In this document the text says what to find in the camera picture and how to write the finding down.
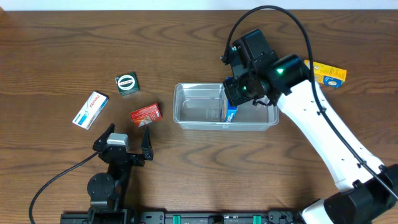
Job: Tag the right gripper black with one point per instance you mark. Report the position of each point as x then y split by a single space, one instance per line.
234 94

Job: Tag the clear plastic container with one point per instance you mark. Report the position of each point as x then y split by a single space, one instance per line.
199 106

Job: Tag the yellow Woods box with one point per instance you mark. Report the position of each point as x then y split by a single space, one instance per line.
329 75

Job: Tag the blue Kool Fever box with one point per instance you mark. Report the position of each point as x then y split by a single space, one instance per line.
228 112

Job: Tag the green Zam-Buk box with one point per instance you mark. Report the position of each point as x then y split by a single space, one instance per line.
127 83

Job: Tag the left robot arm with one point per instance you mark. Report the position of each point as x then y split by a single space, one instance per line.
107 189

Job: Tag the red ActiFast box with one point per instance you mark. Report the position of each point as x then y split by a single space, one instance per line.
146 115

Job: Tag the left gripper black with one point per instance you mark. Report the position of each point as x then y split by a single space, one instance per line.
147 152

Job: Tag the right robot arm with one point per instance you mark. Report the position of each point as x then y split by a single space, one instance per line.
367 188

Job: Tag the white Panadol box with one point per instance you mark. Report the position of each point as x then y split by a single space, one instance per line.
90 110

